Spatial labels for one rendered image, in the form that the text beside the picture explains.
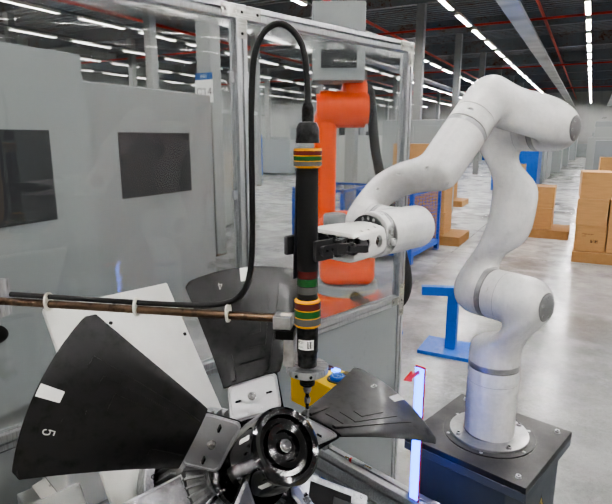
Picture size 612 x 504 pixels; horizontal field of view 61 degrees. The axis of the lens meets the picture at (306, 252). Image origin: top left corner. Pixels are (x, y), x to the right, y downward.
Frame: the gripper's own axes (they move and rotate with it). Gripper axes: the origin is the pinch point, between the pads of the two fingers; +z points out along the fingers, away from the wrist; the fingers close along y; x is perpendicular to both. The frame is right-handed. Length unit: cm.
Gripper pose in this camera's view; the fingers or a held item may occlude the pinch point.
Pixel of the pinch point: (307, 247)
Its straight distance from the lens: 83.3
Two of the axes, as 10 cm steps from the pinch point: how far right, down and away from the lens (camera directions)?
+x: 0.1, -9.8, -2.1
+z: -7.1, 1.4, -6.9
